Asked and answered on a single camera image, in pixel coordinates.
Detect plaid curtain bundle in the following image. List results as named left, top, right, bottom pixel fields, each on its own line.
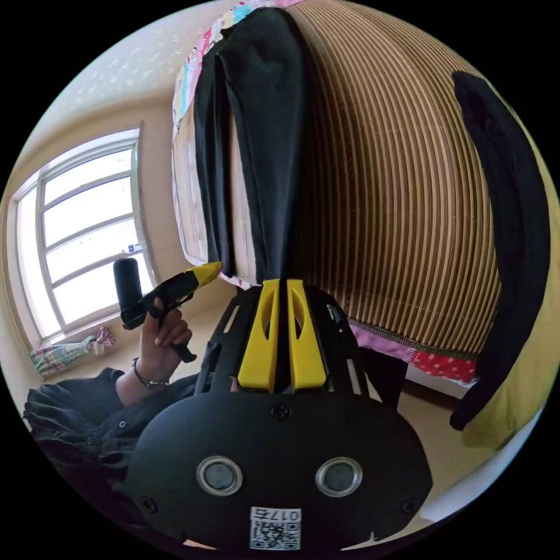
left=29, top=326, right=117, bottom=379

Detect black pants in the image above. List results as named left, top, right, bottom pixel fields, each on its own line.
left=192, top=6, right=308, bottom=282

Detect pile of clothes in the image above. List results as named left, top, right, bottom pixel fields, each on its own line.
left=449, top=69, right=554, bottom=452

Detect window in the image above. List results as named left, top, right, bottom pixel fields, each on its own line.
left=8, top=124, right=159, bottom=343

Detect person's left hand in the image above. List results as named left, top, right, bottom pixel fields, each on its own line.
left=138, top=306, right=194, bottom=387

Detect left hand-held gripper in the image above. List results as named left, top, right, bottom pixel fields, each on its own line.
left=120, top=261, right=225, bottom=364

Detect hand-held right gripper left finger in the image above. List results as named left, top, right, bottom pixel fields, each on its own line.
left=237, top=279, right=280, bottom=393

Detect bed with woven mat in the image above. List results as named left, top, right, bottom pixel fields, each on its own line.
left=169, top=0, right=505, bottom=387

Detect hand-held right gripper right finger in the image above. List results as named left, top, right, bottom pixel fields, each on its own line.
left=286, top=279, right=328, bottom=392

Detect person's left forearm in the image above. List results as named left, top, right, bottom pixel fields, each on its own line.
left=115, top=358, right=172, bottom=408

